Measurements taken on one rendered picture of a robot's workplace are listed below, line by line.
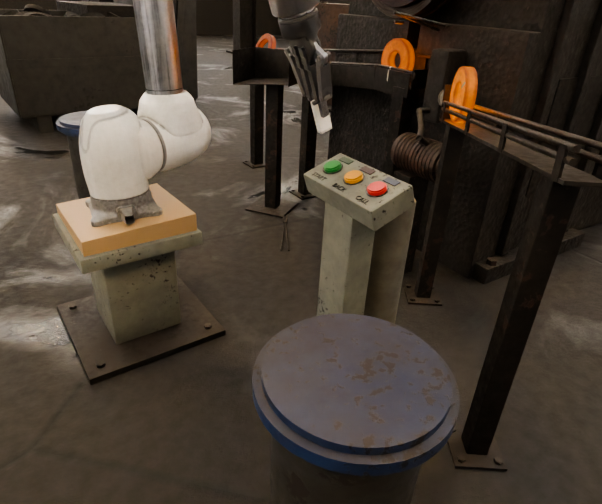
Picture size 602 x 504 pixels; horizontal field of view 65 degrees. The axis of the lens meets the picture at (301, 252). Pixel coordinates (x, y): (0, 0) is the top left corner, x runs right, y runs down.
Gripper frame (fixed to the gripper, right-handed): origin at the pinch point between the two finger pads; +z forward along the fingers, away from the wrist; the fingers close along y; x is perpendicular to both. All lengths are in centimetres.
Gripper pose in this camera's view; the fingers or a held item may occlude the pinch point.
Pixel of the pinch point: (321, 115)
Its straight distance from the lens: 102.0
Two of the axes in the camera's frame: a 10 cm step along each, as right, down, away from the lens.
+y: -5.5, -4.2, 7.2
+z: 2.5, 7.4, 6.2
